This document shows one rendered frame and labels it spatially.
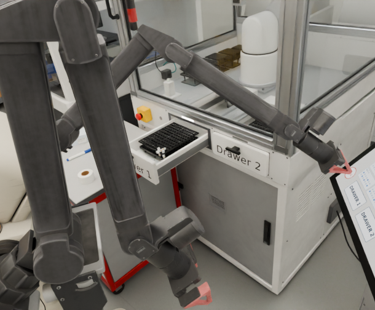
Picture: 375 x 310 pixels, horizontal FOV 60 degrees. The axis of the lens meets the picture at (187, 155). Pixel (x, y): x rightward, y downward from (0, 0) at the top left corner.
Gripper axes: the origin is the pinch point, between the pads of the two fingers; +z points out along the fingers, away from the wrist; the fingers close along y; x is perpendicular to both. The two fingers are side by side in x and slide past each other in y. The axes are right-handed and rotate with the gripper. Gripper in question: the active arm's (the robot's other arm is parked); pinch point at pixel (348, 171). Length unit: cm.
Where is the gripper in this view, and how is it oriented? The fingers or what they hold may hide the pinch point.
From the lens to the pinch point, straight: 109.7
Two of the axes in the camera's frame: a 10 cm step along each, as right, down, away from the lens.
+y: 1.2, -5.5, 8.2
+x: -5.4, 6.6, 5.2
